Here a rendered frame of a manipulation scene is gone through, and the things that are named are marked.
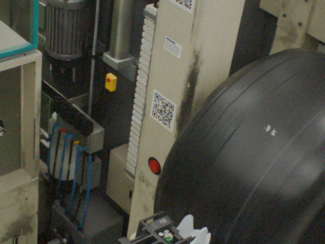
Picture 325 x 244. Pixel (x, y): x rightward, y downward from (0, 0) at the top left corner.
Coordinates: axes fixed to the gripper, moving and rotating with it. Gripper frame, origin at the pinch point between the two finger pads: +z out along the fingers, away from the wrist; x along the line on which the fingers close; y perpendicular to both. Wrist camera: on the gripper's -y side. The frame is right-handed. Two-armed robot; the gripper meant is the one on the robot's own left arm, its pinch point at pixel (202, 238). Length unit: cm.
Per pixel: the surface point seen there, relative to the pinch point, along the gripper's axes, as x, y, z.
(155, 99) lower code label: 35.5, 4.2, 19.8
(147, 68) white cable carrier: 40.7, 9.1, 20.3
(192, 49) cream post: 27.7, 20.6, 17.9
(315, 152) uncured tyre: -7.6, 19.9, 12.4
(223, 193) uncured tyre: 0.8, 8.5, 3.0
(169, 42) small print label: 34.1, 19.1, 18.0
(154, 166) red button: 32.5, -13.0, 21.5
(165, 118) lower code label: 31.9, 1.2, 20.2
